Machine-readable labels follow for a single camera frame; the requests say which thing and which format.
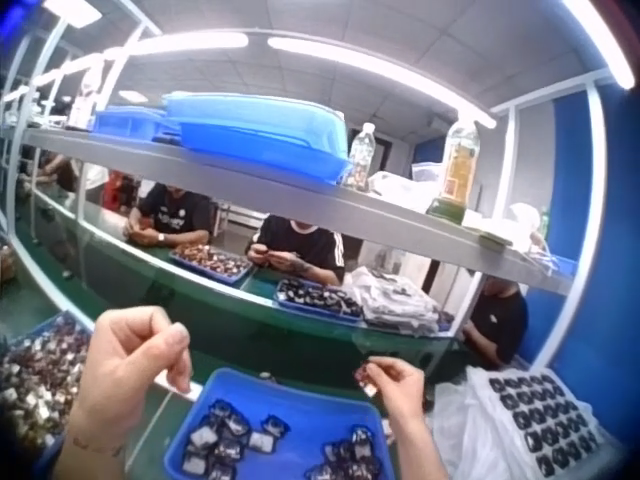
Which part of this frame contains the person's left hand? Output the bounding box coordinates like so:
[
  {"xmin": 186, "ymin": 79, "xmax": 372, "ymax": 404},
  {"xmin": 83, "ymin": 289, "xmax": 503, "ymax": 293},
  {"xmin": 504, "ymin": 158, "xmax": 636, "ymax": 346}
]
[{"xmin": 69, "ymin": 305, "xmax": 195, "ymax": 439}]

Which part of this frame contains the person's right hand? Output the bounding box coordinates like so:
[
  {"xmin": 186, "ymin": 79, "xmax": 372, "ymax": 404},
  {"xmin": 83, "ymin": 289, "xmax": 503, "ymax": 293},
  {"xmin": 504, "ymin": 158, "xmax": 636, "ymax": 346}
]
[{"xmin": 354, "ymin": 355, "xmax": 430, "ymax": 442}]

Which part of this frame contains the small dark electronic component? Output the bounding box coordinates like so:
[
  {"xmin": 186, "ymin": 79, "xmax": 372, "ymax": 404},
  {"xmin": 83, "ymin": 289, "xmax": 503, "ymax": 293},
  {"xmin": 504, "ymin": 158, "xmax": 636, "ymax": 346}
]
[{"xmin": 353, "ymin": 366, "xmax": 379, "ymax": 399}]

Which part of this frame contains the small clear plastic bag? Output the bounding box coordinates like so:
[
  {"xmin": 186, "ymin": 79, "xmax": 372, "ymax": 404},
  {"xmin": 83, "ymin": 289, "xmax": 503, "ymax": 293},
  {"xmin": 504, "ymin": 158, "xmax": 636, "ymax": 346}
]
[{"xmin": 167, "ymin": 377, "xmax": 202, "ymax": 402}]

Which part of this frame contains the heap of clear plastic bags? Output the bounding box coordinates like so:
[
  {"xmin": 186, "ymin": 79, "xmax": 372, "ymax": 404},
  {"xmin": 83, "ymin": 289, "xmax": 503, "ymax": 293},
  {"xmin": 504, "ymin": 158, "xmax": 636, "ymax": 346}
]
[{"xmin": 348, "ymin": 266, "xmax": 455, "ymax": 337}]

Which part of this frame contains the blue tray of black components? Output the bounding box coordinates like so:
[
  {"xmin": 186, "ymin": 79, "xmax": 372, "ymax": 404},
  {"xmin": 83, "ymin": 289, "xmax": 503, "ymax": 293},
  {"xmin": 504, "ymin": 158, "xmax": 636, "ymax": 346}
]
[{"xmin": 273, "ymin": 277, "xmax": 365, "ymax": 325}]

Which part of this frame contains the large blue plastic tray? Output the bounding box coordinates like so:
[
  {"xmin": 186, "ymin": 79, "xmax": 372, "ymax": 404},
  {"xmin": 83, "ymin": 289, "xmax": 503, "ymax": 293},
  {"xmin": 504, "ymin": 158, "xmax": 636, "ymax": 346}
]
[{"xmin": 163, "ymin": 367, "xmax": 397, "ymax": 480}]

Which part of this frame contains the white bag with black parts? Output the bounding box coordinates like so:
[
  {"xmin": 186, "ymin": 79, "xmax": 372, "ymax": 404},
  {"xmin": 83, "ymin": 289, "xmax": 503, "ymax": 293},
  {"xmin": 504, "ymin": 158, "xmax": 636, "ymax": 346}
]
[{"xmin": 430, "ymin": 365, "xmax": 609, "ymax": 480}]

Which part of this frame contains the pile of bagged black components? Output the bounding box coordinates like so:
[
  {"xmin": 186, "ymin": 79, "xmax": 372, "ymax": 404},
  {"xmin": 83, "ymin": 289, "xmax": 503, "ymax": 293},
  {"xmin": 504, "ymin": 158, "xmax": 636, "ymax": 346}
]
[{"xmin": 180, "ymin": 398, "xmax": 385, "ymax": 480}]

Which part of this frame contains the white plastic bag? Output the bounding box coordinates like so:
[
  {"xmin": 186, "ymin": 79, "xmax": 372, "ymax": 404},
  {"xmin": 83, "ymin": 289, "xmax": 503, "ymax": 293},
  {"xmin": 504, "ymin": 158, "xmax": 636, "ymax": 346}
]
[{"xmin": 370, "ymin": 170, "xmax": 444, "ymax": 214}]

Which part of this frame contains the grey workstation shelf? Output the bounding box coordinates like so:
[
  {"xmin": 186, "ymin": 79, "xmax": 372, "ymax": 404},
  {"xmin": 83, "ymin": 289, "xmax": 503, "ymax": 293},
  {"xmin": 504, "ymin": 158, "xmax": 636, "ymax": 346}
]
[{"xmin": 19, "ymin": 125, "xmax": 576, "ymax": 296}]

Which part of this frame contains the small blue tray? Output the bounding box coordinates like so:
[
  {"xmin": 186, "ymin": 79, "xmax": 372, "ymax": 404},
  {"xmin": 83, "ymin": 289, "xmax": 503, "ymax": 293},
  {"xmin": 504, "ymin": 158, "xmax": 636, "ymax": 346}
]
[{"xmin": 528, "ymin": 253, "xmax": 577, "ymax": 275}]

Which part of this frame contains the crumpled white bag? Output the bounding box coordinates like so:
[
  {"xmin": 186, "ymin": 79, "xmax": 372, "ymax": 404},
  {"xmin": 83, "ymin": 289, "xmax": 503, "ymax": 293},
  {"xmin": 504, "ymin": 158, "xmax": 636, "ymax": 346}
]
[{"xmin": 508, "ymin": 201, "xmax": 557, "ymax": 257}]

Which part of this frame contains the green conveyor belt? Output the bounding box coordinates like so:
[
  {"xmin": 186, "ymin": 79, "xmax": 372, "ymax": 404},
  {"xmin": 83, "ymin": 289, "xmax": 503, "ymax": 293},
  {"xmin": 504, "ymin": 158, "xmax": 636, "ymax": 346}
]
[{"xmin": 14, "ymin": 188, "xmax": 454, "ymax": 394}]

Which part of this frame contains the blue tray of brown components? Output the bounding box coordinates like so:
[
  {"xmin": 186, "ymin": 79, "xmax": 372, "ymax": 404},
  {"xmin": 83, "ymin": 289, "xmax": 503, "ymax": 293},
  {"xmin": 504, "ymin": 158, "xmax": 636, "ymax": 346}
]
[{"xmin": 168, "ymin": 243, "xmax": 255, "ymax": 286}]

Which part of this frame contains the yellow label drink bottle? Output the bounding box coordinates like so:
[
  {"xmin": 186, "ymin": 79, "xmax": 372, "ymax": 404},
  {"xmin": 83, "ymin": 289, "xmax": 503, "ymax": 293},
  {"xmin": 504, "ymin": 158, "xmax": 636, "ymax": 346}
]
[{"xmin": 425, "ymin": 118, "xmax": 482, "ymax": 220}]

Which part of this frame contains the clear water bottle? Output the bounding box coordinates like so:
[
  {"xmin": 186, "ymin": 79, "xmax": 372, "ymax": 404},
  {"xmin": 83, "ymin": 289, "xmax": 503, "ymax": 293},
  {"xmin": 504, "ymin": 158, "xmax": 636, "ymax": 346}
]
[{"xmin": 345, "ymin": 122, "xmax": 377, "ymax": 194}]

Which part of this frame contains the stack of blue trays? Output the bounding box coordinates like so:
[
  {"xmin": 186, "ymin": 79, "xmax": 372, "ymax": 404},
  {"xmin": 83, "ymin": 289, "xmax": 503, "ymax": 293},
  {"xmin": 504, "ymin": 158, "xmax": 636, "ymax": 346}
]
[{"xmin": 92, "ymin": 90, "xmax": 354, "ymax": 187}]

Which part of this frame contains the long tube light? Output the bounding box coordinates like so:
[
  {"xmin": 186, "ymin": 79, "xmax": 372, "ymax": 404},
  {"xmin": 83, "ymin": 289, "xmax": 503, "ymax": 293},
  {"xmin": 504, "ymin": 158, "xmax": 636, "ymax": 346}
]
[
  {"xmin": 563, "ymin": 0, "xmax": 637, "ymax": 91},
  {"xmin": 267, "ymin": 34, "xmax": 497, "ymax": 130}
]

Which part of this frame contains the blue tray of loose components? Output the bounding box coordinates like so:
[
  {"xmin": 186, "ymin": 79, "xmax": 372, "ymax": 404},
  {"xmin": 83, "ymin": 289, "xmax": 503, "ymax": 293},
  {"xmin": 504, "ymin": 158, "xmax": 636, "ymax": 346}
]
[{"xmin": 0, "ymin": 309, "xmax": 97, "ymax": 454}]

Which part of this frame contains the white workstation frame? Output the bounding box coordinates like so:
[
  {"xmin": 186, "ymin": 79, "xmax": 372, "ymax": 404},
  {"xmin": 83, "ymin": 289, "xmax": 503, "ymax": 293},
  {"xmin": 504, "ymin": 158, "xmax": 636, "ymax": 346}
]
[{"xmin": 0, "ymin": 14, "xmax": 616, "ymax": 374}]

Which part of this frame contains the thin wrist bracelet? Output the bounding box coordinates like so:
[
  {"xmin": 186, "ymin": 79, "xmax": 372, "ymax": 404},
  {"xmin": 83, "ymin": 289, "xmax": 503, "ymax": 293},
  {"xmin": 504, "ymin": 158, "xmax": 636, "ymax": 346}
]
[{"xmin": 72, "ymin": 435, "xmax": 127, "ymax": 457}]

